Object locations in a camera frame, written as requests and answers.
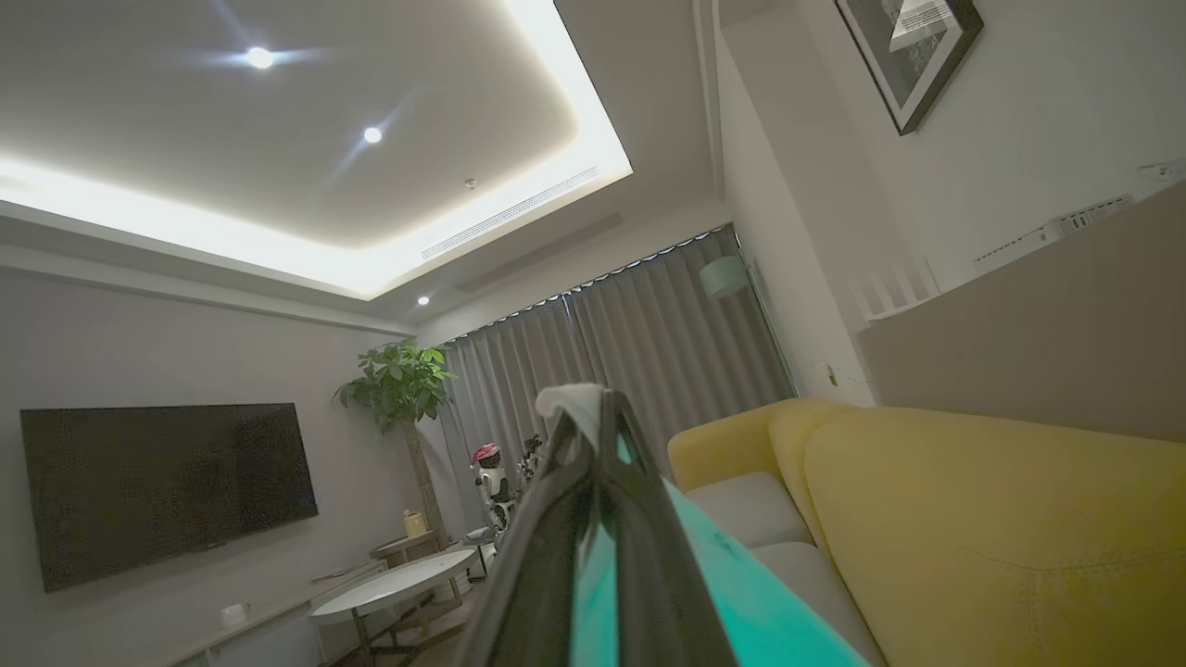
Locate grey sofa seat cushion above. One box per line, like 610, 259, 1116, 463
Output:
749, 540, 890, 667
686, 472, 816, 549

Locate yellow sofa armrest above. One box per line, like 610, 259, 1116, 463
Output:
667, 400, 789, 492

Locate light wood ledge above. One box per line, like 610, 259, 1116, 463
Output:
857, 181, 1186, 441

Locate white top coffee table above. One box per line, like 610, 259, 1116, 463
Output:
309, 548, 479, 667

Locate short yellow sofa back cushion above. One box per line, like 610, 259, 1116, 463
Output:
767, 398, 839, 557

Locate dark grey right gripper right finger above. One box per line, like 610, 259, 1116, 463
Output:
598, 389, 738, 667

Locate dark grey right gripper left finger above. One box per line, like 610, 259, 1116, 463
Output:
454, 412, 603, 667

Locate green potted plant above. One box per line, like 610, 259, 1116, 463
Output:
332, 338, 457, 549

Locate black wall television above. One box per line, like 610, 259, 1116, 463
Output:
20, 403, 319, 594

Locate small wooden side table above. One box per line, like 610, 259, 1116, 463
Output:
371, 530, 448, 568

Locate long yellow sofa back cushion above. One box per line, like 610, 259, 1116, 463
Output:
804, 406, 1186, 667

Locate grey pleated curtain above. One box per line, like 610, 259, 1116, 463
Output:
435, 225, 798, 538

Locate long TV cabinet mint drawers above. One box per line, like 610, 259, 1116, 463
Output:
139, 558, 390, 667

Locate white wheeled robot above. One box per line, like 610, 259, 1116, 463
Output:
469, 442, 522, 549

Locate long ceiling air vent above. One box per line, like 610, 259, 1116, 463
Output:
422, 167, 601, 261

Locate red shorts white stripes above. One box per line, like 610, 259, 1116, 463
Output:
536, 383, 872, 667

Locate white ribbed object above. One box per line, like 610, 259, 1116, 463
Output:
848, 258, 941, 321

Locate mint green floor lamp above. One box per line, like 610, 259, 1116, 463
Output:
700, 255, 798, 399

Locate black framed picture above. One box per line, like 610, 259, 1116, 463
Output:
834, 0, 985, 136

